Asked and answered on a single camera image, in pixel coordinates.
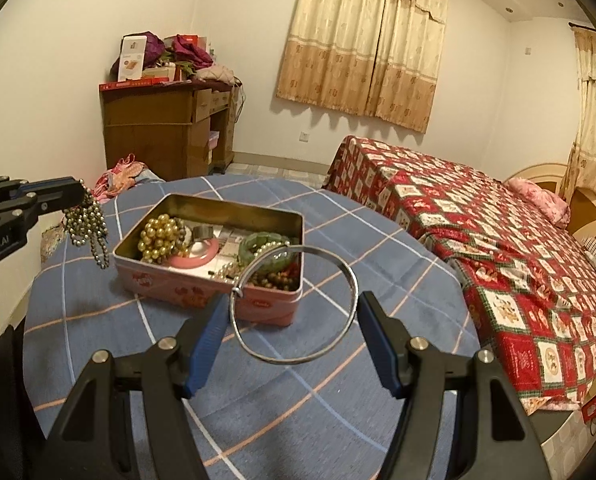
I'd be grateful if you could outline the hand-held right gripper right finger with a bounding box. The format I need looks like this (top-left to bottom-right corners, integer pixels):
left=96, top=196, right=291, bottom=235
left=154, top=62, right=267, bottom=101
left=358, top=291, right=551, bottom=480

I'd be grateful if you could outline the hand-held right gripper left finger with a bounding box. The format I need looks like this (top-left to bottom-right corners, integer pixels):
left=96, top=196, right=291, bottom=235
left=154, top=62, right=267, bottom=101
left=38, top=292, right=229, bottom=480

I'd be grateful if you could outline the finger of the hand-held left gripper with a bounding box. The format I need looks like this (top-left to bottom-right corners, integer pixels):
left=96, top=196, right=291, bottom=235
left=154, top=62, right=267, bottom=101
left=0, top=176, right=79, bottom=206
left=0, top=179, right=95, bottom=243

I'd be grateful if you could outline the small metallic bead necklace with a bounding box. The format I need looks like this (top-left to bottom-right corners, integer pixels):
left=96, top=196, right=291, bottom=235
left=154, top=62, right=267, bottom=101
left=63, top=195, right=111, bottom=271

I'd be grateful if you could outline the pink metal tin box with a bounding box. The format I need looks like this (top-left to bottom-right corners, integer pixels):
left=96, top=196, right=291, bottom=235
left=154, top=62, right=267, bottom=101
left=112, top=192, right=305, bottom=328

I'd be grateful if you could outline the thin silver wire bangle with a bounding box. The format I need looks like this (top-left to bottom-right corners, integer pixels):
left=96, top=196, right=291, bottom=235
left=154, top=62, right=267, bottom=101
left=229, top=243, right=360, bottom=366

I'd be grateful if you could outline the pile of floral clothes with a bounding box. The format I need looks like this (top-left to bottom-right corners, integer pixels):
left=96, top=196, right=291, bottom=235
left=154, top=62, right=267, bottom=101
left=40, top=155, right=168, bottom=267

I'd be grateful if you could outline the pink bangle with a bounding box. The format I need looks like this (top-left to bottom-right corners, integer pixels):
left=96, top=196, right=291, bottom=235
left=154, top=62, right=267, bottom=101
left=170, top=239, right=220, bottom=270

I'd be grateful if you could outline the blue plaid tablecloth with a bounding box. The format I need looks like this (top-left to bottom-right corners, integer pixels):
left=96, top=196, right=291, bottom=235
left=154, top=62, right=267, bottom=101
left=22, top=175, right=481, bottom=480

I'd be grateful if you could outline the printed paper leaflet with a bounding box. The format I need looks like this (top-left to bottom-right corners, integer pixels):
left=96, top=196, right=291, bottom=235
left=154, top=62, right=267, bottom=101
left=213, top=225, right=251, bottom=261

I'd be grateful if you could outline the brown wooden desk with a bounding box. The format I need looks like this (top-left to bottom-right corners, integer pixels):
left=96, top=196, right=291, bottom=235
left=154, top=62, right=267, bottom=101
left=99, top=80, right=239, bottom=182

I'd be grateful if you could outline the green bangle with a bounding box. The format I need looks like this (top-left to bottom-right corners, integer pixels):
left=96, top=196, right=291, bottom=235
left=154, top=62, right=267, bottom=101
left=239, top=231, right=299, bottom=273

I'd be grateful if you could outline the flat red box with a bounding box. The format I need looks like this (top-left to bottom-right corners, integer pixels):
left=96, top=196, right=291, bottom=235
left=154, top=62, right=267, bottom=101
left=99, top=80, right=174, bottom=90

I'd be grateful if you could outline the white upright carton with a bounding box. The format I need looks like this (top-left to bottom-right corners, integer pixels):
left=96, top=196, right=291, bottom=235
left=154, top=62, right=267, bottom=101
left=117, top=35, right=146, bottom=82

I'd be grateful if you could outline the dark cloth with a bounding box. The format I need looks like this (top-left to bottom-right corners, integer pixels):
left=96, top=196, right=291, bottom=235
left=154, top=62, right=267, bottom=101
left=0, top=325, right=46, bottom=480

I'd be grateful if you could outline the red patchwork bedspread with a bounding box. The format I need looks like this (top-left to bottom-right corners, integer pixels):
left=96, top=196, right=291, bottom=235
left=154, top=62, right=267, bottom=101
left=322, top=135, right=596, bottom=416

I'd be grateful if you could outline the purple cloth bag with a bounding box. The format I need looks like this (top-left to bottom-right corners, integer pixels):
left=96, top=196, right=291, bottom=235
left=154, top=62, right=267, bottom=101
left=110, top=31, right=166, bottom=73

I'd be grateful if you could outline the magenta cloth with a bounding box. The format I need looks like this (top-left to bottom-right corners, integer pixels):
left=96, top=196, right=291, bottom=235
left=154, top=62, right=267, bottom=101
left=170, top=35, right=214, bottom=68

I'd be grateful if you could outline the beige garment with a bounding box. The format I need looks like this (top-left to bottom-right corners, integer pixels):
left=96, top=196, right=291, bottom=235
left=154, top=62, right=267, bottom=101
left=194, top=64, right=236, bottom=83

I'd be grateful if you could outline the pink pillow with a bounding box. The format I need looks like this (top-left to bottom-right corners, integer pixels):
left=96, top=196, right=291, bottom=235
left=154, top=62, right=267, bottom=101
left=507, top=177, right=570, bottom=228

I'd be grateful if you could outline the red gift box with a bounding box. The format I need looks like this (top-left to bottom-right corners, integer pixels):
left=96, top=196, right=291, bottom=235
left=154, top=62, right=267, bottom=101
left=580, top=387, right=596, bottom=423

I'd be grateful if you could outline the cream wooden headboard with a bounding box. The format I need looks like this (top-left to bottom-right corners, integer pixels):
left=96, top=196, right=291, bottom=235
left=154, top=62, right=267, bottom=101
left=503, top=162, right=596, bottom=241

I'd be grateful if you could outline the wide beige patterned curtain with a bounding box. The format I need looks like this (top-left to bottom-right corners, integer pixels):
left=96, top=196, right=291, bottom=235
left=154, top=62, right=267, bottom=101
left=276, top=0, right=450, bottom=135

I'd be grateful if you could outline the brown bead bracelet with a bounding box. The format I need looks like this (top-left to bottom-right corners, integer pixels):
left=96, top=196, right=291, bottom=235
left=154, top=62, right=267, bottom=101
left=248, top=270, right=296, bottom=291

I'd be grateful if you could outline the gold bead bracelet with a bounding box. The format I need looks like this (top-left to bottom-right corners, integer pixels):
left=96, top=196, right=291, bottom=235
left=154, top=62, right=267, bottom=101
left=137, top=213, right=191, bottom=264

